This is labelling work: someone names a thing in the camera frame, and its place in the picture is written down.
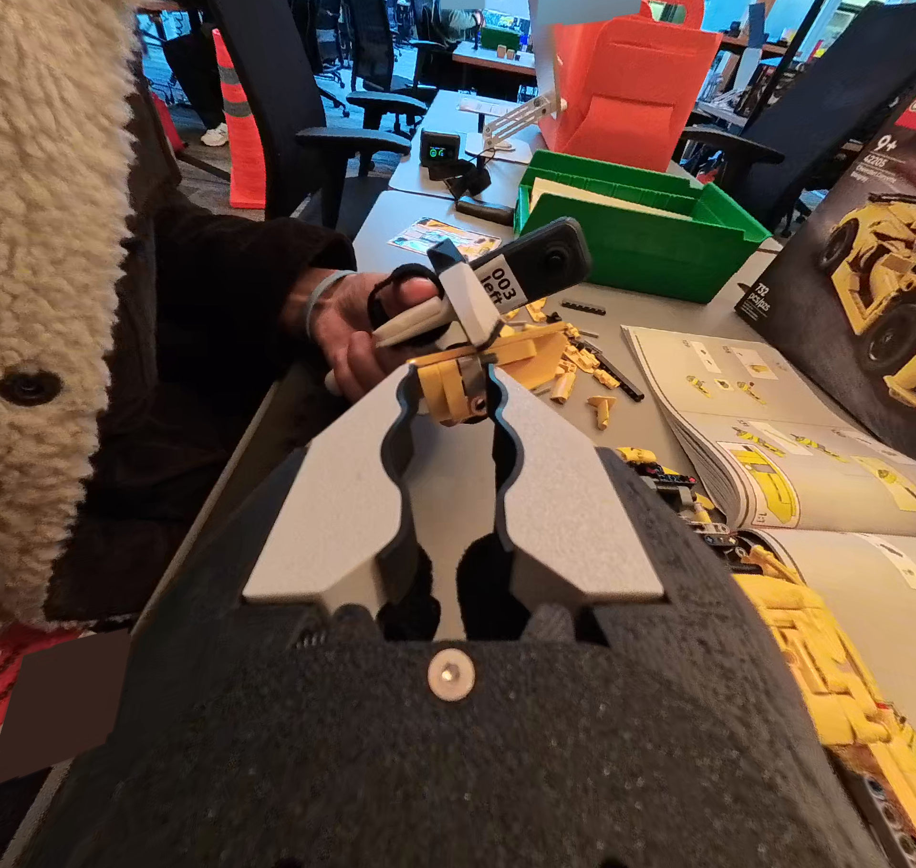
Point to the wooden display board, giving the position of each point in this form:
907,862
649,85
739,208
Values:
547,66

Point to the adjoining grey table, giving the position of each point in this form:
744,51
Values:
429,166

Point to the white board stand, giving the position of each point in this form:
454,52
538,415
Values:
515,120

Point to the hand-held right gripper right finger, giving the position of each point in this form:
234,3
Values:
579,524

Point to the short black brick beam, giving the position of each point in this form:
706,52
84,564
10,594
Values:
583,307

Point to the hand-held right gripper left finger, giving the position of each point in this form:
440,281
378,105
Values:
329,524

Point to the black toy set box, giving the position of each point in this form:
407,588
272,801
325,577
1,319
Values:
808,295

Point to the orange plastic bag holder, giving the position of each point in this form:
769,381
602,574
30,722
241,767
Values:
630,95

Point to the orange traffic cone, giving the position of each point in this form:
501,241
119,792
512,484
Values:
243,145

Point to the yellow brick car model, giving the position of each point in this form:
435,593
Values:
808,632

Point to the grey desk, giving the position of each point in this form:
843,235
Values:
644,313

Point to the black office chair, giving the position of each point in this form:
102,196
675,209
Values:
272,95
808,116
372,38

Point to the instruction booklet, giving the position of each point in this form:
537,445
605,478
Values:
823,395

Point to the black long brick beam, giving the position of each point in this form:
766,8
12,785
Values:
615,374

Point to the person's left hand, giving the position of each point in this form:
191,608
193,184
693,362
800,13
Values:
343,367

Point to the green plastic bin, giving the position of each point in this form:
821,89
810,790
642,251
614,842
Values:
644,252

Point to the printed sticker sheet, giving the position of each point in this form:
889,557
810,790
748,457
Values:
444,238

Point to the black slim device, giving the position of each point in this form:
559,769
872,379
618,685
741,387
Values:
486,211

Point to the small black display device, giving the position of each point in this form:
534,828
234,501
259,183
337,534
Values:
438,152

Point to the yellow panel with red pins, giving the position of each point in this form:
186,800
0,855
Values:
529,360

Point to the grey brick connector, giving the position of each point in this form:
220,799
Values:
472,374

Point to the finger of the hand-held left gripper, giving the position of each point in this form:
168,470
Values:
472,310

